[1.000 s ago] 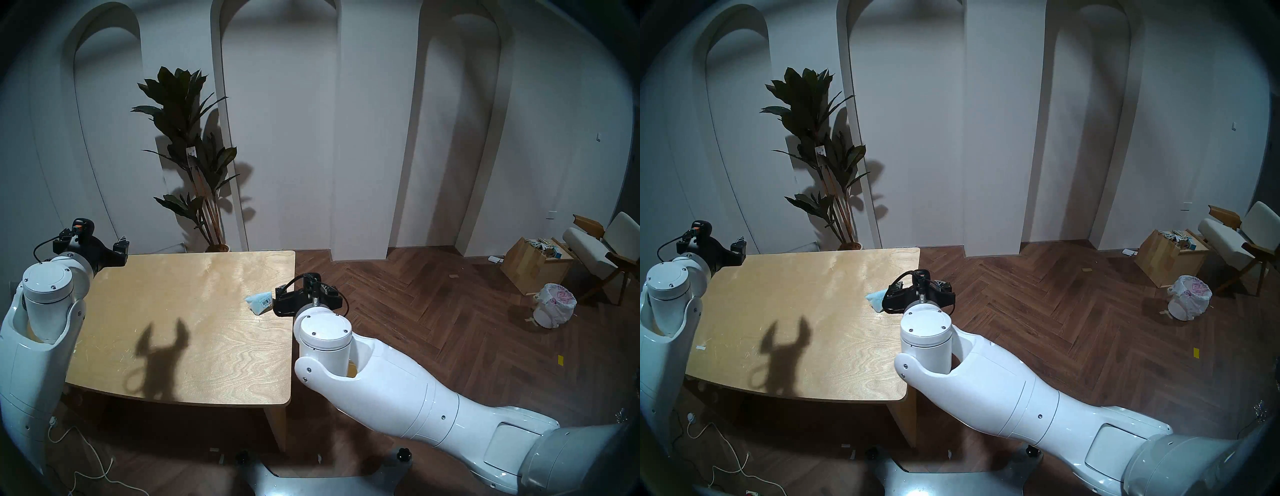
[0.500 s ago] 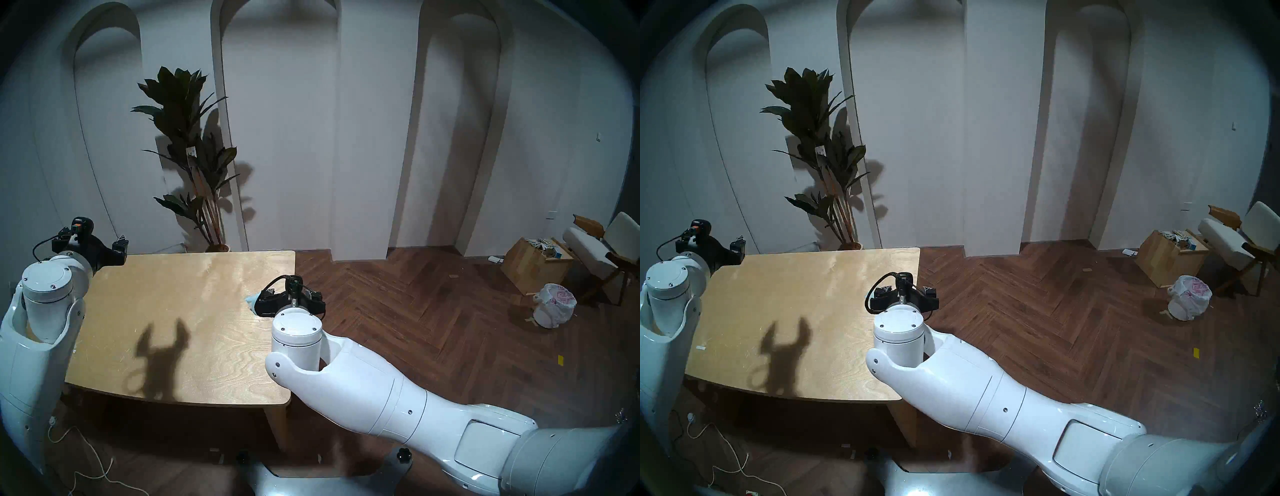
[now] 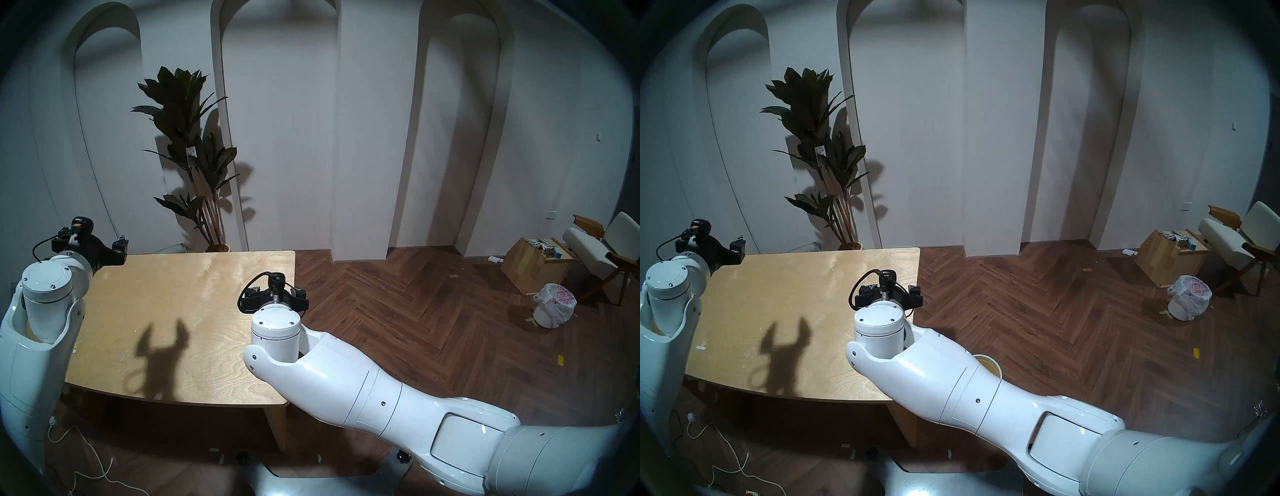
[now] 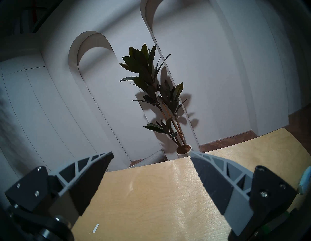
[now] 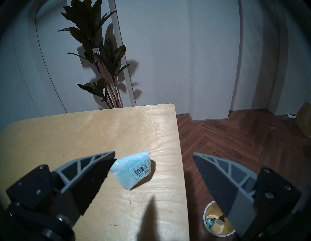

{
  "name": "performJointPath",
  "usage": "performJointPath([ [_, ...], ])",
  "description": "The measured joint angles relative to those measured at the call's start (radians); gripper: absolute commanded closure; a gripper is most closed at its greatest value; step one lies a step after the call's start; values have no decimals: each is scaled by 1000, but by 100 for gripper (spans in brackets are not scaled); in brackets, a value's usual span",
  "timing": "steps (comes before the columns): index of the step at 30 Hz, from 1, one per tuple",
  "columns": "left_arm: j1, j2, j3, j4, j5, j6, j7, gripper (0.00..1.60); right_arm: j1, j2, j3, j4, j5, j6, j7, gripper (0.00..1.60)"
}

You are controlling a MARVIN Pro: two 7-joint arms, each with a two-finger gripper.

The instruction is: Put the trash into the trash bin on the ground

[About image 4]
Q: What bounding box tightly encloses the light wooden table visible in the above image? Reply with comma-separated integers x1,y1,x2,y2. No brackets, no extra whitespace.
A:
70,128,311,241

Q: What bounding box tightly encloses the white plant pot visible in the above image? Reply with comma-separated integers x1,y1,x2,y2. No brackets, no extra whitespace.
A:
176,144,192,155

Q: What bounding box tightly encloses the light blue tissue packet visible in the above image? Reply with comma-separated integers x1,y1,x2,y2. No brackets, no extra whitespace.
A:
298,166,311,195

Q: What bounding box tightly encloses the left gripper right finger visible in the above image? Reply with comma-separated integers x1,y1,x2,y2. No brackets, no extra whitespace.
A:
190,151,298,237

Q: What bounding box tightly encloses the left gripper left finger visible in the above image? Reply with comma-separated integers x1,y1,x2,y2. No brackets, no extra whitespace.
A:
4,152,114,227

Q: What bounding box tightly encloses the tall green leafy plant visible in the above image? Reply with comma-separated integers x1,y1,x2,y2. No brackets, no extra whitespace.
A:
119,43,189,147

